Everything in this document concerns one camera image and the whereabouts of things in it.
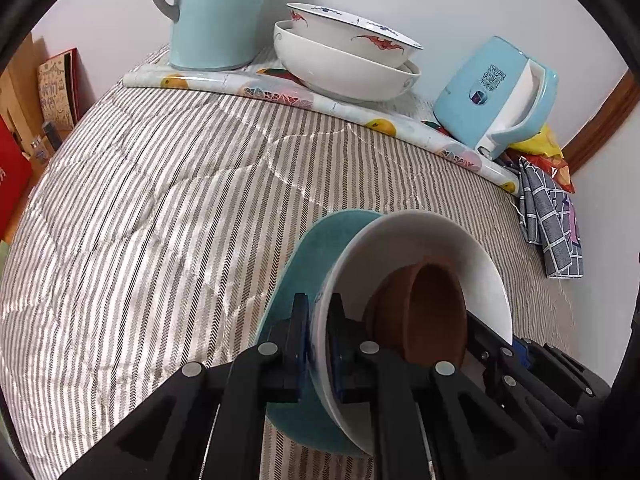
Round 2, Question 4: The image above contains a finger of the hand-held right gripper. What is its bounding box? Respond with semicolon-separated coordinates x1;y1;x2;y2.
466;310;516;401
511;337;538;376

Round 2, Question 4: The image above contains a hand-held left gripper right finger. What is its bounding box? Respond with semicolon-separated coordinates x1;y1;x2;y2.
327;294;556;480

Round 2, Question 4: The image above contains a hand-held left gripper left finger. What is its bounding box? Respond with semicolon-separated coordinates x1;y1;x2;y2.
57;292;313;480

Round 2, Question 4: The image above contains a brown bowl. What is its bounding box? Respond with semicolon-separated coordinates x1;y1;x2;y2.
362;257;469;368

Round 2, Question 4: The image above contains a plain white bowl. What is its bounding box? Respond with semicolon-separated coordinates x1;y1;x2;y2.
312;211;513;459

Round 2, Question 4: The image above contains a teal plate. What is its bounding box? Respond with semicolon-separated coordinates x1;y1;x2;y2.
254;209;386;458

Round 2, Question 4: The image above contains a grey grid patterned cloth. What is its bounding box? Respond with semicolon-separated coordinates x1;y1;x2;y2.
500;152;586;279

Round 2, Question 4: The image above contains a red orange snack packet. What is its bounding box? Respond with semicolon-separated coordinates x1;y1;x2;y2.
525;152;576;193

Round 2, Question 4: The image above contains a yellow snack packet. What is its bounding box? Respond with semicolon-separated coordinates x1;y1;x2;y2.
510;125;563;158

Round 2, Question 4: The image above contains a light blue electric kettle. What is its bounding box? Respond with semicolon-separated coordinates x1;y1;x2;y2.
432;36;558;161

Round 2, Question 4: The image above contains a rolled fruit print tablecloth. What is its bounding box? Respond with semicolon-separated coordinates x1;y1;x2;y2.
122;52;521;197

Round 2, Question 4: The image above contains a large white swirl bowl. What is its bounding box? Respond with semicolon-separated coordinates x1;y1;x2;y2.
273;20;422;103

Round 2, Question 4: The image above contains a red bat patterned bowl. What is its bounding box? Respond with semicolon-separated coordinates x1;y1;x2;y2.
286;2;424;68

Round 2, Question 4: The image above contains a light teal thermos jug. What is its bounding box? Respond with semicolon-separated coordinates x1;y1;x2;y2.
150;0;275;72

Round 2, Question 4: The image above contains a brown cardboard box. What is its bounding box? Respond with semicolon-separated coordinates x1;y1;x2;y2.
0;32;48;161

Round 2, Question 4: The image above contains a brown wooden frame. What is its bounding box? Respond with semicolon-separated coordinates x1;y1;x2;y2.
562;67;632;176

